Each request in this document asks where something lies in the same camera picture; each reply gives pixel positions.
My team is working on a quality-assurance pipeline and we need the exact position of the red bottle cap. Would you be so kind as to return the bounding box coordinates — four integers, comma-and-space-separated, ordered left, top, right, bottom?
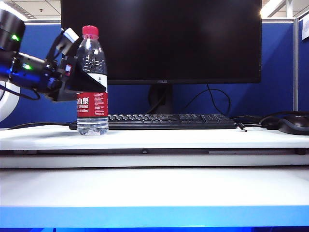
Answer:
82, 25, 99, 38

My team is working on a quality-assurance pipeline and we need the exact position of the black monitor stand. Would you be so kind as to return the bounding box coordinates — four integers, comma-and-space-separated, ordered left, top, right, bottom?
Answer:
147, 84, 174, 114

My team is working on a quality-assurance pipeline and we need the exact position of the blue side partition panel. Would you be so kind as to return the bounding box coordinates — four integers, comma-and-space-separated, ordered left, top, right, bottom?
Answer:
298, 18, 309, 113

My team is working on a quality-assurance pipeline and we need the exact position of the black computer mouse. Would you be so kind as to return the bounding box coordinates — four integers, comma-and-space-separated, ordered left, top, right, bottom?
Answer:
277, 115, 309, 136

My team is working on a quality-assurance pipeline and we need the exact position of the thin black monitor cable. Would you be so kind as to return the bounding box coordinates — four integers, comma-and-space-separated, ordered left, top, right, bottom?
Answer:
184, 84, 231, 116

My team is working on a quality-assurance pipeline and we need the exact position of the ceiling light panel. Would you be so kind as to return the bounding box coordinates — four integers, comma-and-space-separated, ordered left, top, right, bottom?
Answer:
260, 0, 288, 19

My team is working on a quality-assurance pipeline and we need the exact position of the clear plastic water bottle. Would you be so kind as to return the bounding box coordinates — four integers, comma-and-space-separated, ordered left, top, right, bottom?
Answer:
76, 25, 109, 136

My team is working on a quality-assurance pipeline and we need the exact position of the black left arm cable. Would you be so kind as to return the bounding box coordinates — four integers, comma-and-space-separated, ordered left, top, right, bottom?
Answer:
0, 83, 41, 101

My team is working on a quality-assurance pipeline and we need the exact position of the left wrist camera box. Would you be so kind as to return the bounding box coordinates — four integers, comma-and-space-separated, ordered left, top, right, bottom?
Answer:
51, 27, 80, 64

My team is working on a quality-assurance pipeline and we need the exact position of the black Logitech keyboard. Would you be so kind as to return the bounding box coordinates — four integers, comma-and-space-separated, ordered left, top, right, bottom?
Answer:
69, 113, 239, 130

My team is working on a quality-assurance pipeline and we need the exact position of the black keyboard cable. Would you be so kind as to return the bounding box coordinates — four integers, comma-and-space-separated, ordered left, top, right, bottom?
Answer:
7, 122, 78, 131

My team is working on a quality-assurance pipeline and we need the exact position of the black ASUS monitor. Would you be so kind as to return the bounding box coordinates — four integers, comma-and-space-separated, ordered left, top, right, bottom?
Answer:
60, 0, 263, 86

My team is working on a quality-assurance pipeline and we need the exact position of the white curved plastic shell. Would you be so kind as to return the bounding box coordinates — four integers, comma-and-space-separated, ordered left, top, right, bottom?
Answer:
0, 82, 21, 123

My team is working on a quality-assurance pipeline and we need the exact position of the black barrel plug cable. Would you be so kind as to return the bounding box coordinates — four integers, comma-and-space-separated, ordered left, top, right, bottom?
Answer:
238, 122, 260, 133

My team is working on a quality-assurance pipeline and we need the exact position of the white paper sheet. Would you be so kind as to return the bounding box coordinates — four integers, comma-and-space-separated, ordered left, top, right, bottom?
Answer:
301, 19, 309, 42

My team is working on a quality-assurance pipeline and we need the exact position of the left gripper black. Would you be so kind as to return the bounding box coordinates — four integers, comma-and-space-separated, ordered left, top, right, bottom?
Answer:
44, 56, 108, 102

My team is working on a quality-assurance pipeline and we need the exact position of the thick black power cable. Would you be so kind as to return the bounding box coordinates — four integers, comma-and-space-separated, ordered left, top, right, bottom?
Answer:
230, 111, 309, 131

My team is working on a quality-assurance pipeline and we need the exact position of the grey metal partition post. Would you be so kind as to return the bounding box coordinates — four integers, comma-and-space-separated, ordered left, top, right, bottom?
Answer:
293, 18, 300, 112

